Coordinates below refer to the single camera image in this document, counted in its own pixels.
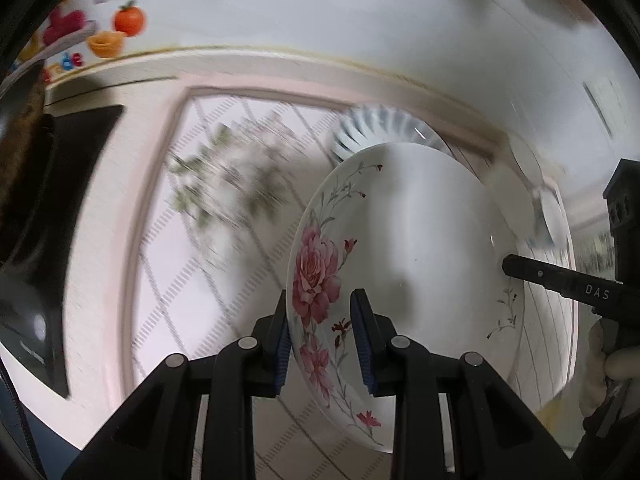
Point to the colourful wall stickers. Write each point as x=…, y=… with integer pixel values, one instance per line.
x=127, y=20

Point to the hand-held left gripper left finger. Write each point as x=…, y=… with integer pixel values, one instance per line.
x=282, y=355

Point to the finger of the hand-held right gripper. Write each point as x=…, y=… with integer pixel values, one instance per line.
x=560, y=277

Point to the black glass gas stove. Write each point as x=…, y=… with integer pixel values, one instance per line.
x=65, y=220

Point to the floral printed table mat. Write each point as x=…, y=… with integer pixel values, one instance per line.
x=210, y=260

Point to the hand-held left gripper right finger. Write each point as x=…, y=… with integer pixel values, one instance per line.
x=361, y=340

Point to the blue kitchen cabinet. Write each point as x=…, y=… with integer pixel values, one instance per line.
x=12, y=425

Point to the blue striped white plate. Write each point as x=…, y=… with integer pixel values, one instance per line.
x=370, y=125

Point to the white floral plate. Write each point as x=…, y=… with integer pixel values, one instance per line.
x=425, y=240

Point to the person's right hand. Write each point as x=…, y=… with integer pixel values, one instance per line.
x=620, y=362

